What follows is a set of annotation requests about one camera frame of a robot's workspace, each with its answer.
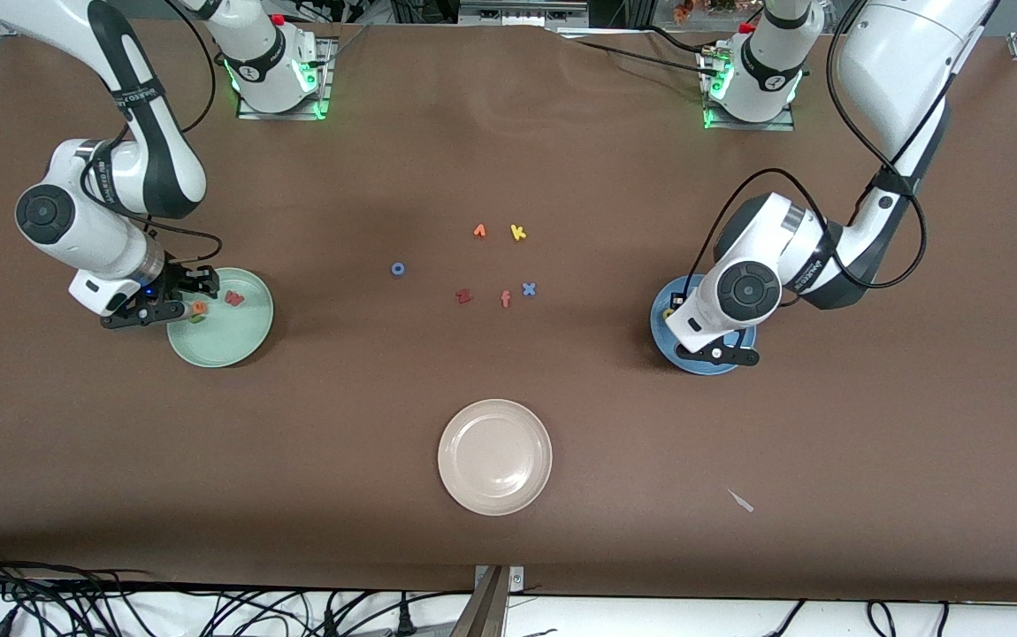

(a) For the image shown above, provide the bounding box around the black cable on tabletop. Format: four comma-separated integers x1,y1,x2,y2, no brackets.
575,25,722,76

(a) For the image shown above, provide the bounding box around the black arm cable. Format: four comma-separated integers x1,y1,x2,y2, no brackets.
75,0,225,284
690,0,927,306

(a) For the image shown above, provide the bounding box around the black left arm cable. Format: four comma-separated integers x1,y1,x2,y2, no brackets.
690,0,927,306

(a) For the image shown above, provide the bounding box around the grey metal box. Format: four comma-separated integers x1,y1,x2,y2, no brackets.
458,0,591,27

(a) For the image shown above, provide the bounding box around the black floor cable tangle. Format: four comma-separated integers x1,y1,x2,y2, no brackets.
0,544,474,637

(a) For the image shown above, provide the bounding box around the green plate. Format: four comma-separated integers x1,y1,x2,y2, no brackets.
166,267,275,369

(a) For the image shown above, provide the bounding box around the metal table edge bracket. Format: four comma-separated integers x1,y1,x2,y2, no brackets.
471,564,525,637

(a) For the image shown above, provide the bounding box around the blue plate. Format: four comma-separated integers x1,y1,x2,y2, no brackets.
649,273,757,376

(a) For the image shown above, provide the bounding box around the beige plate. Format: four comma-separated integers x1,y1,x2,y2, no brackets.
437,398,554,517

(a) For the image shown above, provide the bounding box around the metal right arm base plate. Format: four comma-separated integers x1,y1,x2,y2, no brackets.
237,37,334,121

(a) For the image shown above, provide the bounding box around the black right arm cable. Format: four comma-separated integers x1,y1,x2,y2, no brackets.
75,0,225,284

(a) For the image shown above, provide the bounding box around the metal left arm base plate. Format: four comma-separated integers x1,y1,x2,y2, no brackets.
701,44,797,132

